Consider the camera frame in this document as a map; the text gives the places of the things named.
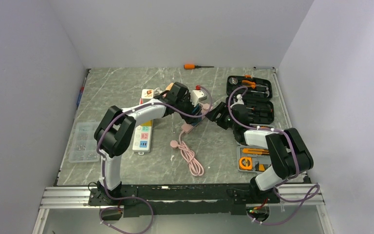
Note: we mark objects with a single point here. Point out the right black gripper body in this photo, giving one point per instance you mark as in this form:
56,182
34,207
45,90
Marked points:
226,120

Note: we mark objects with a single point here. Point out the black tool case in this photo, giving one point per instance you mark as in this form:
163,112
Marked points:
257,101

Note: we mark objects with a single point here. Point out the grey tool tray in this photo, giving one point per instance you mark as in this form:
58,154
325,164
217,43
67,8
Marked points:
260,162

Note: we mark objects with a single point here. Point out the white power strip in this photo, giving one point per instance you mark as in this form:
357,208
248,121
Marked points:
142,135

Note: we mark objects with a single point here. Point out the clear plastic screw box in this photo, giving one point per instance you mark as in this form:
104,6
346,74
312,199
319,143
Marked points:
83,149

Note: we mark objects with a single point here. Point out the dark blue cube adapter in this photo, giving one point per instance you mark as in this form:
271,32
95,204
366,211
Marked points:
195,112

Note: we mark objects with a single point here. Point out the pink power strip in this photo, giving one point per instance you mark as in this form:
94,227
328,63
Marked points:
186,128

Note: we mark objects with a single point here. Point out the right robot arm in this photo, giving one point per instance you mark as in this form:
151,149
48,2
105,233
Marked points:
288,153

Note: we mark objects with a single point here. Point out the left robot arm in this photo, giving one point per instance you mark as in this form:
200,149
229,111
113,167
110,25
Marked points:
114,133

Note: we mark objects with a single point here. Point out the beige cube adapter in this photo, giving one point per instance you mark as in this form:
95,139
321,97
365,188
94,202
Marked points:
169,86

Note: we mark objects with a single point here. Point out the orange pliers in case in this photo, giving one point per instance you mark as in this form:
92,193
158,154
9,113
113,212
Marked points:
248,84

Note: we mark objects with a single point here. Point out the white cube adapter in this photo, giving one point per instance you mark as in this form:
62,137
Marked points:
146,95

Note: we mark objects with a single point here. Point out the orange utility knife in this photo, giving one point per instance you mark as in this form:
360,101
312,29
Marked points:
255,151

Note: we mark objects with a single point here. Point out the yellow cube adapter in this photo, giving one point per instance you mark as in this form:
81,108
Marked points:
147,124

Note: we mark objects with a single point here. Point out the orange tape measure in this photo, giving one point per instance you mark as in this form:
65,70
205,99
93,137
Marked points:
245,164

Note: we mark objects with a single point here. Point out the blue red pen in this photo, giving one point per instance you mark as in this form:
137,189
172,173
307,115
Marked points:
81,90

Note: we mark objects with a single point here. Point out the orange handled screwdriver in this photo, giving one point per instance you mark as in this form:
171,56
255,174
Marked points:
193,66

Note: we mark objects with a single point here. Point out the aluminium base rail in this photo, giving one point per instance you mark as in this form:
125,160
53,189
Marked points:
237,194

